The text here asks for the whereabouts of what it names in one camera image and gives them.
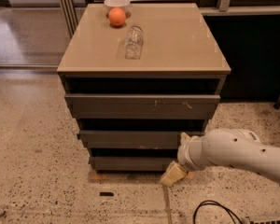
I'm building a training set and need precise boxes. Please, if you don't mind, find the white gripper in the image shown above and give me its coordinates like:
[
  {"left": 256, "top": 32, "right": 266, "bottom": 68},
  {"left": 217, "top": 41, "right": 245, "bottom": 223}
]
[{"left": 160, "top": 133, "right": 207, "bottom": 186}]

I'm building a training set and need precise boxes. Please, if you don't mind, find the grey drawer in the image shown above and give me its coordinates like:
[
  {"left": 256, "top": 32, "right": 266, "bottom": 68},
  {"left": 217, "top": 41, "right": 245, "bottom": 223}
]
[
  {"left": 90, "top": 157, "right": 173, "bottom": 172},
  {"left": 65, "top": 94, "right": 220, "bottom": 119},
  {"left": 77, "top": 130, "right": 206, "bottom": 150}
]

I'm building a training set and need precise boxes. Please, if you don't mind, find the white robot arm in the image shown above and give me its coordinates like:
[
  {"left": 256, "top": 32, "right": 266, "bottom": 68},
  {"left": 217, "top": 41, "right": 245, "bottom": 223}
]
[{"left": 161, "top": 129, "right": 280, "bottom": 186}]

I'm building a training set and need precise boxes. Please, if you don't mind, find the grey bottom drawer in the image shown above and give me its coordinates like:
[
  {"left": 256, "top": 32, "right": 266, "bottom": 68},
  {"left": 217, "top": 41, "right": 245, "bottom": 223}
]
[{"left": 90, "top": 157, "right": 173, "bottom": 172}]

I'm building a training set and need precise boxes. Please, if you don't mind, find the grey drawer cabinet beige top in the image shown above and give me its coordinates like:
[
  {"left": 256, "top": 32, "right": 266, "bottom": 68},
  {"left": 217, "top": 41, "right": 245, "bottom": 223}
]
[{"left": 58, "top": 4, "right": 231, "bottom": 160}]

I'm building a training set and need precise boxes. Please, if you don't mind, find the grey top drawer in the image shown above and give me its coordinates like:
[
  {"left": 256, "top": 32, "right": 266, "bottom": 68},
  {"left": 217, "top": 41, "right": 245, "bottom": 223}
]
[{"left": 65, "top": 94, "right": 220, "bottom": 119}]

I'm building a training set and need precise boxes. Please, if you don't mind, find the small black floor object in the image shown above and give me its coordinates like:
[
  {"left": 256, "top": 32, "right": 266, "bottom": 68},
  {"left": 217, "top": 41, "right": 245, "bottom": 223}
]
[{"left": 100, "top": 192, "right": 114, "bottom": 197}]

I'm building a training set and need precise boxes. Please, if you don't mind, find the clear plastic bottle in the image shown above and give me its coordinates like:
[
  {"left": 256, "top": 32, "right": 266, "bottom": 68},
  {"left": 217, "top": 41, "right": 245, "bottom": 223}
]
[{"left": 124, "top": 25, "right": 144, "bottom": 60}]

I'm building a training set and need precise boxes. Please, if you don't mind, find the orange fruit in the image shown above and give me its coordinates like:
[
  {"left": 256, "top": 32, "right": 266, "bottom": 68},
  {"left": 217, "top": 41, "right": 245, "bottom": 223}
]
[{"left": 108, "top": 7, "right": 126, "bottom": 27}]

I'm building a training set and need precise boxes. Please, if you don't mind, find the white bowl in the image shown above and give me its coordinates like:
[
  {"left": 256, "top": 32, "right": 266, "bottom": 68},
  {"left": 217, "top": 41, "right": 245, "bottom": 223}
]
[{"left": 104, "top": 0, "right": 130, "bottom": 11}]

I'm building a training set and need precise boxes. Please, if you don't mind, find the black cable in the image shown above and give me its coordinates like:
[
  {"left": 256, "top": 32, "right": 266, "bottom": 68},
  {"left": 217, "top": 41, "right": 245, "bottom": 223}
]
[{"left": 192, "top": 200, "right": 245, "bottom": 224}]

